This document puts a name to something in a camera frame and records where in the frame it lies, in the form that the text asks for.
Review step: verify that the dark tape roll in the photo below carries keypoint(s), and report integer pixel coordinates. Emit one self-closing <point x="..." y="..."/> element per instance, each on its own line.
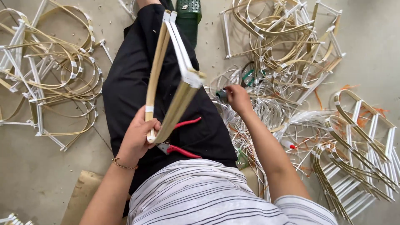
<point x="221" y="94"/>

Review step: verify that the pile of white strips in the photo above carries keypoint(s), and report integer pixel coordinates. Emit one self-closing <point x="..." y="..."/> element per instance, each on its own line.
<point x="265" y="115"/>

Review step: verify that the white glue bottle red cap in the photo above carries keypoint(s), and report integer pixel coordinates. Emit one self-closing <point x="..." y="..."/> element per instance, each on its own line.
<point x="288" y="144"/>

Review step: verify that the brown cardboard sheet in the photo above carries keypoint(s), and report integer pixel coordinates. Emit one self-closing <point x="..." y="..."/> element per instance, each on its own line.
<point x="82" y="197"/>

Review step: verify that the stack of arched bamboo frames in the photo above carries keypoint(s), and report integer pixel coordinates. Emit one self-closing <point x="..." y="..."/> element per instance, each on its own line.
<point x="353" y="156"/>

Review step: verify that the person's right hand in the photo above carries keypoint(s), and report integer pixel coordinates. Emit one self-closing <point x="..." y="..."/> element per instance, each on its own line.
<point x="240" y="99"/>

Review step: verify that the black trousers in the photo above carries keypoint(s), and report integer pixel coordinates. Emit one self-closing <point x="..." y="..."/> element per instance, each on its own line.
<point x="162" y="100"/>

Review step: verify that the bamboo frame with white tape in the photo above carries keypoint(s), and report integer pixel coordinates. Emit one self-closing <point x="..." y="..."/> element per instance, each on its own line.
<point x="170" y="82"/>

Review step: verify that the striped white shirt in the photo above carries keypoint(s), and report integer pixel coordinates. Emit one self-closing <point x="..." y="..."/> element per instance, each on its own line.
<point x="215" y="195"/>

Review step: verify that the person's left hand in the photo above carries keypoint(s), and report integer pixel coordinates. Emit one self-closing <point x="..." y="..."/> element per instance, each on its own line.
<point x="135" y="141"/>

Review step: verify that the heap of bamboo loop frames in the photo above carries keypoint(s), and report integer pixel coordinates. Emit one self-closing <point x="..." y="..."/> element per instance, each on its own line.
<point x="50" y="72"/>

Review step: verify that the person's right fingers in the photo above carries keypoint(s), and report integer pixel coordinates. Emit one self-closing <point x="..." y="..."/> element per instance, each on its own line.
<point x="229" y="93"/>

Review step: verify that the green sandal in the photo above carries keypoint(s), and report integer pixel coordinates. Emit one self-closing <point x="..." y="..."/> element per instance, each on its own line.
<point x="188" y="18"/>

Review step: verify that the heap of bamboo lantern frames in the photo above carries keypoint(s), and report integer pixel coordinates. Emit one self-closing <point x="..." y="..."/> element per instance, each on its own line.
<point x="286" y="40"/>

